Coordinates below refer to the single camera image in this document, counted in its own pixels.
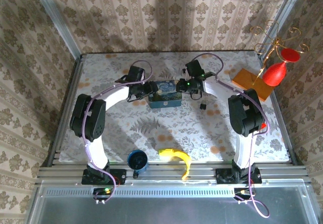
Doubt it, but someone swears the starry night tin box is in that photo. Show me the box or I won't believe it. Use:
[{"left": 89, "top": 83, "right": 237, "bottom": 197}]
[{"left": 147, "top": 80, "right": 183, "bottom": 109}]

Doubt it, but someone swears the aluminium front rail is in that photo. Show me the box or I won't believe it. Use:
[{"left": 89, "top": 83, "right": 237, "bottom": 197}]
[{"left": 35, "top": 161, "right": 312, "bottom": 186}]

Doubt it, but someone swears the yellow banana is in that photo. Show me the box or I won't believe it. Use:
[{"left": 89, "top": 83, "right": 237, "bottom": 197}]
[{"left": 158, "top": 147, "right": 192, "bottom": 181}]

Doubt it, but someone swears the blue mug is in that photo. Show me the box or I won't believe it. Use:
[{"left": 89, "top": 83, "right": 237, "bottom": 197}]
[{"left": 127, "top": 150, "right": 149, "bottom": 180}]

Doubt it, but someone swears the red goblet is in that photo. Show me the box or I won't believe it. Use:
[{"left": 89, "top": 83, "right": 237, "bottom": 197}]
[{"left": 262, "top": 47, "right": 301, "bottom": 87}]

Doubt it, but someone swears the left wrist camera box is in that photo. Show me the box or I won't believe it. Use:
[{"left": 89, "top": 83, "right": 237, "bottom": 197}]
[{"left": 127, "top": 65, "right": 147, "bottom": 83}]

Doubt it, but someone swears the gold wire stand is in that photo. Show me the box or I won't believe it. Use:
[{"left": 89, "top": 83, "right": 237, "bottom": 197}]
[{"left": 249, "top": 19, "right": 310, "bottom": 86}]

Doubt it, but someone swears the aluminium frame post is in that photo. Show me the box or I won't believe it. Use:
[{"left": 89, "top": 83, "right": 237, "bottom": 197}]
[
  {"left": 259, "top": 0, "right": 308, "bottom": 56},
  {"left": 28, "top": 0, "right": 83, "bottom": 57}
]

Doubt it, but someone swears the floral patterned table cover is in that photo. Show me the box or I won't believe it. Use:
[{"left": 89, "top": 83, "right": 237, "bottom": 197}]
[{"left": 59, "top": 51, "right": 290, "bottom": 163}]

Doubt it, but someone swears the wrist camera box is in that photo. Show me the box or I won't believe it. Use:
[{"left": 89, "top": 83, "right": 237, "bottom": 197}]
[
  {"left": 182, "top": 60, "right": 206, "bottom": 79},
  {"left": 127, "top": 65, "right": 147, "bottom": 83}
]

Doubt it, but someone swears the orange wooden block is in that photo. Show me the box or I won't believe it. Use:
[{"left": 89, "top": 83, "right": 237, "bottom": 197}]
[{"left": 231, "top": 68, "right": 276, "bottom": 102}]

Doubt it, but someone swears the small circuit board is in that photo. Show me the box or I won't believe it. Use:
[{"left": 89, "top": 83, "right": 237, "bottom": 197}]
[
  {"left": 233, "top": 188, "right": 256, "bottom": 205},
  {"left": 92, "top": 187, "right": 115, "bottom": 205}
]

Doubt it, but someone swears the aluminium table side rail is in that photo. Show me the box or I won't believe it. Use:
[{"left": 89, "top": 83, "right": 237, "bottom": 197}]
[
  {"left": 257, "top": 51, "right": 305, "bottom": 165},
  {"left": 47, "top": 54, "right": 84, "bottom": 164}
]

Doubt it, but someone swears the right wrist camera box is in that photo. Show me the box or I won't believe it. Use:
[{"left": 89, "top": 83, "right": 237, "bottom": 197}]
[{"left": 182, "top": 60, "right": 206, "bottom": 79}]

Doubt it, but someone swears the purple cable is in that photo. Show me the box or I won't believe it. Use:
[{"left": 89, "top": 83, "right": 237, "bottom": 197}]
[
  {"left": 82, "top": 60, "right": 153, "bottom": 202},
  {"left": 193, "top": 53, "right": 272, "bottom": 218}
]

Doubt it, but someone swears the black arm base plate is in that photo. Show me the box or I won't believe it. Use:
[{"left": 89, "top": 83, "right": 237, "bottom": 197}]
[
  {"left": 215, "top": 167, "right": 263, "bottom": 185},
  {"left": 81, "top": 169, "right": 127, "bottom": 186}
]

